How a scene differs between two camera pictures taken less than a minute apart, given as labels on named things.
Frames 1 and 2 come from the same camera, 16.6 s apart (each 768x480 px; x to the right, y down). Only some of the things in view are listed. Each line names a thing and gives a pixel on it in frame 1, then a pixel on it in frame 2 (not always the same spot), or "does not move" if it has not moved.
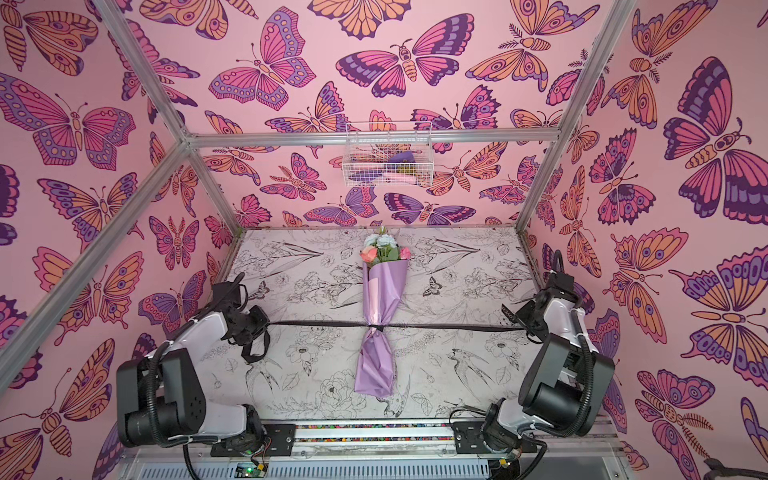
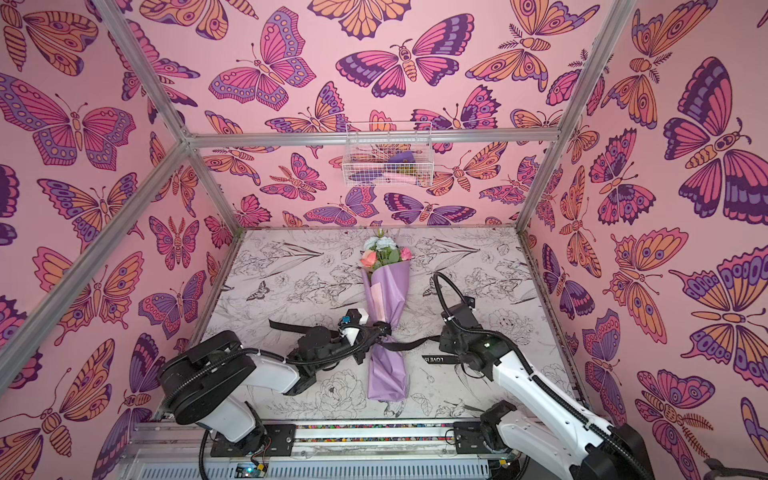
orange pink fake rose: [369, 253] does not move
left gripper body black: [251, 325] -> [337, 350]
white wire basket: [388, 153] does not move
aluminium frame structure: [611, 30] does not move
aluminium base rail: [372, 451] does not move
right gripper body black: [533, 318] -> [447, 344]
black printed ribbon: [373, 324] -> [382, 330]
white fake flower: [381, 241] does not move
